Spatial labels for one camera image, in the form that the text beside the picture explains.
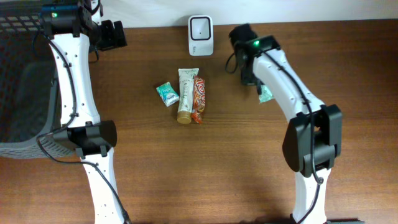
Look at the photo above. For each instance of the small teal tissue packet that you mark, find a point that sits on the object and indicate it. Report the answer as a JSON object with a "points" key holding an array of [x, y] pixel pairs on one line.
{"points": [[168, 95]]}

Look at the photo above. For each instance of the white barcode scanner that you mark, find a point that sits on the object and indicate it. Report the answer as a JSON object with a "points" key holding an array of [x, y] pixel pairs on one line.
{"points": [[200, 35]]}

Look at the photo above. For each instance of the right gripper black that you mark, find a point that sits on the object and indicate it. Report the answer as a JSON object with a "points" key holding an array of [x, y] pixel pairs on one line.
{"points": [[249, 79]]}

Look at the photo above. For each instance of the white cream tube gold cap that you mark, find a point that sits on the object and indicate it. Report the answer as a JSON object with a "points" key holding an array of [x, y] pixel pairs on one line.
{"points": [[186, 80]]}

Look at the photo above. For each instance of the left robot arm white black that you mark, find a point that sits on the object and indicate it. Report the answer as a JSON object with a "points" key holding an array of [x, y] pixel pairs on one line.
{"points": [[73, 30]]}

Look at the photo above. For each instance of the grey plastic mesh basket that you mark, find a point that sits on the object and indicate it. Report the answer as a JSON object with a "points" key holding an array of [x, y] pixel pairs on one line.
{"points": [[30, 98]]}

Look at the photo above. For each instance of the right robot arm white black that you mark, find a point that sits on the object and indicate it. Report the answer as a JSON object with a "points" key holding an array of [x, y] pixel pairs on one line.
{"points": [[314, 134]]}

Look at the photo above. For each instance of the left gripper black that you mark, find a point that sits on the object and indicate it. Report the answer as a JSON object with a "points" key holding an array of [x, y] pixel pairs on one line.
{"points": [[115, 38]]}

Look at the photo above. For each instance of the red orange snack bar wrapper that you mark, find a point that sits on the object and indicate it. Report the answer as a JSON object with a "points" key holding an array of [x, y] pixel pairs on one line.
{"points": [[198, 99]]}

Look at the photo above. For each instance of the teal snack packet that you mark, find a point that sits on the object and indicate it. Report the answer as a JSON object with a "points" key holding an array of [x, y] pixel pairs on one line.
{"points": [[265, 94]]}

